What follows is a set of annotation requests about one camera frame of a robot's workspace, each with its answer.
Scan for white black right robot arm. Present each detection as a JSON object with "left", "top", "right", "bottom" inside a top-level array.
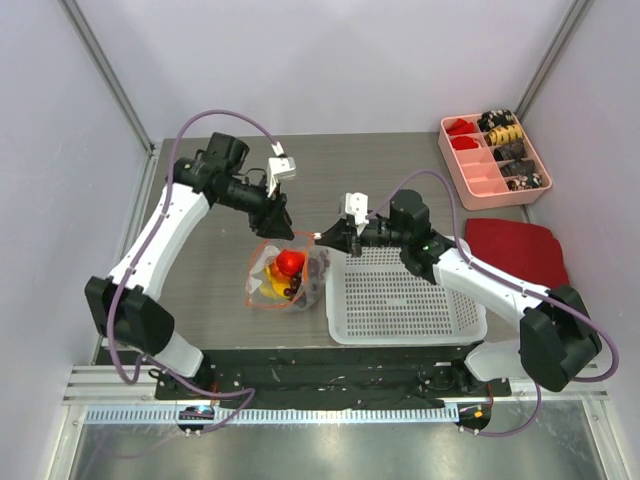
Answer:
[{"left": 314, "top": 189, "right": 602, "bottom": 395}]

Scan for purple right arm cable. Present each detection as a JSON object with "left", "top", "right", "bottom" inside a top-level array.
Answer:
[{"left": 367, "top": 168, "right": 621, "bottom": 438}]

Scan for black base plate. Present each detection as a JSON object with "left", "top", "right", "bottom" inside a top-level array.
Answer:
[{"left": 154, "top": 347, "right": 513, "bottom": 412}]

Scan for red cloth piece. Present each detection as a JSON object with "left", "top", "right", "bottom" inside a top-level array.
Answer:
[
  {"left": 446, "top": 118, "right": 476, "bottom": 136},
  {"left": 450, "top": 136, "right": 480, "bottom": 151}
]

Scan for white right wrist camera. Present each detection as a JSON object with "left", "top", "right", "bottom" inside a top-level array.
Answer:
[{"left": 340, "top": 192, "right": 369, "bottom": 236}]

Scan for red cloth piece lower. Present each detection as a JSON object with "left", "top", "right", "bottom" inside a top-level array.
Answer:
[{"left": 450, "top": 136, "right": 480, "bottom": 151}]

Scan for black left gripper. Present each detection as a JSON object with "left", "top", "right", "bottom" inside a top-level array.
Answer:
[{"left": 216, "top": 173, "right": 295, "bottom": 239}]

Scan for red toy pepper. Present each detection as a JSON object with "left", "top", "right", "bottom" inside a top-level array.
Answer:
[{"left": 276, "top": 250, "right": 306, "bottom": 278}]

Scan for dark red toy grapes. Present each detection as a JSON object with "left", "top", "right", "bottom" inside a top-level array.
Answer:
[{"left": 284, "top": 247, "right": 330, "bottom": 310}]

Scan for dark brown rolled cloth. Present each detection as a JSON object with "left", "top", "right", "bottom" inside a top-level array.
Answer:
[{"left": 493, "top": 139, "right": 526, "bottom": 162}]

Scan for folded red cloth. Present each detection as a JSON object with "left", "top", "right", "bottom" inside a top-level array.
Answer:
[{"left": 464, "top": 218, "right": 570, "bottom": 289}]

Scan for clear zip bag orange zipper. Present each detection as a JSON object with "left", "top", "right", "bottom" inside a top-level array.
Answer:
[{"left": 245, "top": 232, "right": 322, "bottom": 312}]

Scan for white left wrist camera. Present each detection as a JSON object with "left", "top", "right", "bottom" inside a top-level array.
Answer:
[{"left": 266, "top": 142, "right": 296, "bottom": 199}]

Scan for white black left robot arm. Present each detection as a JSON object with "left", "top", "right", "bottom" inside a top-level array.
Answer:
[{"left": 85, "top": 133, "right": 296, "bottom": 399}]

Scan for yellow striped rolled cloth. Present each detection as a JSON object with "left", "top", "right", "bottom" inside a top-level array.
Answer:
[{"left": 484, "top": 124, "right": 524, "bottom": 146}]

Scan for dark patterned rolled cloth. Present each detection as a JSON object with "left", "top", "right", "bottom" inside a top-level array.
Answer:
[{"left": 500, "top": 159, "right": 536, "bottom": 177}]

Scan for white perforated plastic basket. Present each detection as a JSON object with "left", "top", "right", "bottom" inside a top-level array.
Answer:
[{"left": 325, "top": 248, "right": 488, "bottom": 346}]

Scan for black floral rolled cloth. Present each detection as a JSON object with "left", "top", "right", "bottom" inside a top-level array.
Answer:
[{"left": 477, "top": 109, "right": 515, "bottom": 132}]

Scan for pink compartment tray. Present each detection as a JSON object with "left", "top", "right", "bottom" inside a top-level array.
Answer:
[{"left": 438, "top": 115, "right": 553, "bottom": 211}]

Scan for red cloth piece upper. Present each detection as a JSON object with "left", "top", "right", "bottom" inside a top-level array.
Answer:
[{"left": 446, "top": 118, "right": 476, "bottom": 136}]

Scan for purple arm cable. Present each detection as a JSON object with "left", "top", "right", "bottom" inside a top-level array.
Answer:
[
  {"left": 107, "top": 109, "right": 286, "bottom": 432},
  {"left": 367, "top": 168, "right": 621, "bottom": 438}
]

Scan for yellow toy banana bunch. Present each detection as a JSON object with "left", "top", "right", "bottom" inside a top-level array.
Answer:
[{"left": 250, "top": 261, "right": 292, "bottom": 299}]

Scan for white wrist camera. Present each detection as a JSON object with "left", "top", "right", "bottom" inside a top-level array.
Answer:
[
  {"left": 266, "top": 142, "right": 296, "bottom": 199},
  {"left": 340, "top": 192, "right": 369, "bottom": 236}
]

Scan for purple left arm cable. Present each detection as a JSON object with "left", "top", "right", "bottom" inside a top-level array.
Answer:
[{"left": 107, "top": 109, "right": 286, "bottom": 432}]

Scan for white slotted cable duct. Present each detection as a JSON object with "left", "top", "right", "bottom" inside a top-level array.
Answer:
[{"left": 84, "top": 403, "right": 459, "bottom": 425}]

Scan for aluminium frame rail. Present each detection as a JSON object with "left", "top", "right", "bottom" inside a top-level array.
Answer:
[{"left": 58, "top": 0, "right": 161, "bottom": 157}]

